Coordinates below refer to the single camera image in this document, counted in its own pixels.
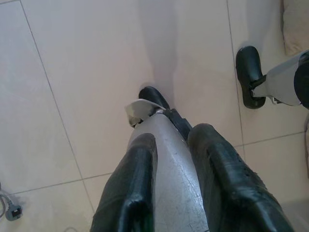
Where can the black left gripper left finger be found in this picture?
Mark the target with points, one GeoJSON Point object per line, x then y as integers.
{"type": "Point", "coordinates": [130, 183]}

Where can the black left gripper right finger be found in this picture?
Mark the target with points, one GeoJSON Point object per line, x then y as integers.
{"type": "Point", "coordinates": [231, 183]}

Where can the beige pillow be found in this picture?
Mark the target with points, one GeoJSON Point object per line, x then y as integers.
{"type": "Point", "coordinates": [297, 26]}

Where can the silver robot left leg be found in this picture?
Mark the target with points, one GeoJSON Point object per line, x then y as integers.
{"type": "Point", "coordinates": [171, 166]}

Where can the silver robot leg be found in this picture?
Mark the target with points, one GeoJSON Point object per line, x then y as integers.
{"type": "Point", "coordinates": [285, 79]}
{"type": "Point", "coordinates": [171, 166]}

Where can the black robot left foot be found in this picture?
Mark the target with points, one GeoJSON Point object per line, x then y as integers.
{"type": "Point", "coordinates": [154, 95]}

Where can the black robot foot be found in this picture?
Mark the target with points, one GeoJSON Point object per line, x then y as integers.
{"type": "Point", "coordinates": [248, 70]}
{"type": "Point", "coordinates": [154, 95]}

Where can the black robot right foot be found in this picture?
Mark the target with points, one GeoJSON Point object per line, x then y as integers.
{"type": "Point", "coordinates": [248, 70]}

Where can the silver robot right leg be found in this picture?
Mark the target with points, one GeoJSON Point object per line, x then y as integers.
{"type": "Point", "coordinates": [285, 79]}

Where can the grey power plug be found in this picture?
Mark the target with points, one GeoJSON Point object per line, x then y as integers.
{"type": "Point", "coordinates": [15, 207]}

